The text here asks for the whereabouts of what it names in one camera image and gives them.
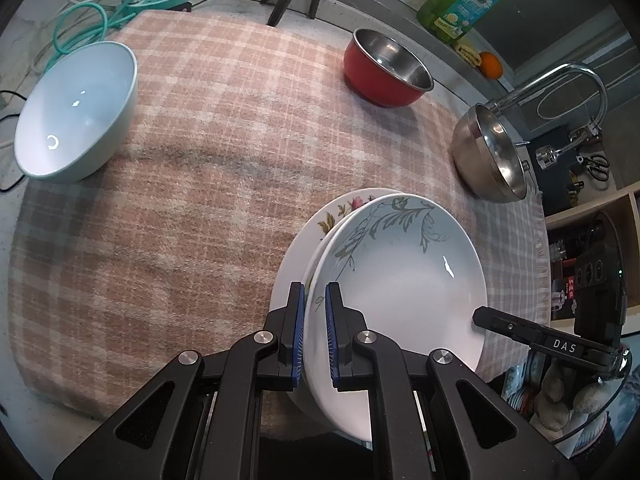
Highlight red black tea box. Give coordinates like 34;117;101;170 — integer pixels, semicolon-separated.
551;276;577;321

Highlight white plate green leaf pattern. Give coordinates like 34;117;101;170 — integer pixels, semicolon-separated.
303;193;487;442

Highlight red steel-lined bowl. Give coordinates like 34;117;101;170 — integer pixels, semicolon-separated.
343;28;435;108

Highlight plaid checkered cloth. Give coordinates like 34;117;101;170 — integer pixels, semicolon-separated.
8;11;550;417

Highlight dark knife block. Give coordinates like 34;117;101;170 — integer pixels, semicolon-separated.
527;126;615;216

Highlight black scissors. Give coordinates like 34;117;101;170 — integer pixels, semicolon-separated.
582;154;611;190

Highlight green dish soap bottle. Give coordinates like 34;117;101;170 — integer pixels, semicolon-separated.
416;0;501;44

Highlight large stainless steel bowl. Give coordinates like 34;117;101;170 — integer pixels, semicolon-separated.
450;104;527;204

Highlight yellow sponge cloth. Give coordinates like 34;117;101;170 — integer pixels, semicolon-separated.
452;41;483;67

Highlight orange fruit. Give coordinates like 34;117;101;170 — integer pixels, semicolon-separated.
478;51;503;80

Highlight right gloved hand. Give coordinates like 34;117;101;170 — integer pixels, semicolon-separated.
529;364;610;441

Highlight light blue ceramic bowl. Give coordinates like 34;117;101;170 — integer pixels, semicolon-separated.
13;41;138;183

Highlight teal power cable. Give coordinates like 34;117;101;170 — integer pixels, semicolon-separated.
44;0;172;74

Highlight pink floral white plate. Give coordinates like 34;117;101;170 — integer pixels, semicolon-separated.
268;186;402;428

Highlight flexible spray hose head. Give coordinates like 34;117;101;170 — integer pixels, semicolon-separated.
535;126;601;170

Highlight chrome kitchen faucet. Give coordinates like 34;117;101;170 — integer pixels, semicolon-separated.
485;62;608;130

